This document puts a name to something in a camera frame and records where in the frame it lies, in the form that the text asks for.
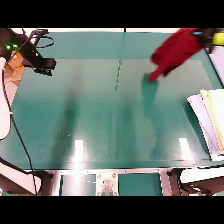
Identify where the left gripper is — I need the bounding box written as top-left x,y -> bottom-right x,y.
32,57 -> 57,78

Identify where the black cable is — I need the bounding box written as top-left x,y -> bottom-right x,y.
1,64 -> 38,194

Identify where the cream garment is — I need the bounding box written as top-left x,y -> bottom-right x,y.
199,87 -> 224,156

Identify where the pale lilac garment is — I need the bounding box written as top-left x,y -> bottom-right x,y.
186,93 -> 224,163

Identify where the red garment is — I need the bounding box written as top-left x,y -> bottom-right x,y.
147,28 -> 205,83

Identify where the silver frame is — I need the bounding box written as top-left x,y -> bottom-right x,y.
0,166 -> 224,197

